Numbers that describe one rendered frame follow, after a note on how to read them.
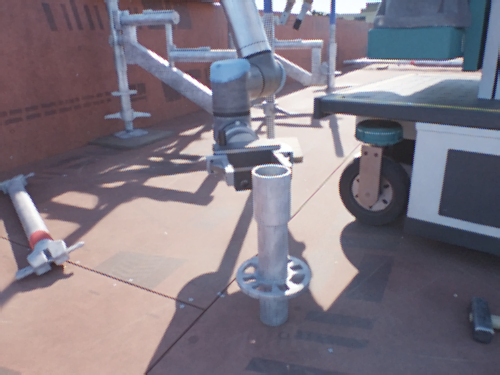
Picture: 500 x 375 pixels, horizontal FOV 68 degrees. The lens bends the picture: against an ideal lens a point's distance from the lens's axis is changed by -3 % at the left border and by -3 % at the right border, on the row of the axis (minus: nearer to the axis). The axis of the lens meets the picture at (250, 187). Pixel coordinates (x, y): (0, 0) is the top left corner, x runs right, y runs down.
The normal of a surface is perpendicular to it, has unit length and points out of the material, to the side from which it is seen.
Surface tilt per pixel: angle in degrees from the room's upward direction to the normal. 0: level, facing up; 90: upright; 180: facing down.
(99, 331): 0
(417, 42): 90
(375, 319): 0
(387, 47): 90
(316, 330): 0
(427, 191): 90
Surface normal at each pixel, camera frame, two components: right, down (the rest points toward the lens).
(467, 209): -0.61, 0.31
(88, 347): -0.04, -0.93
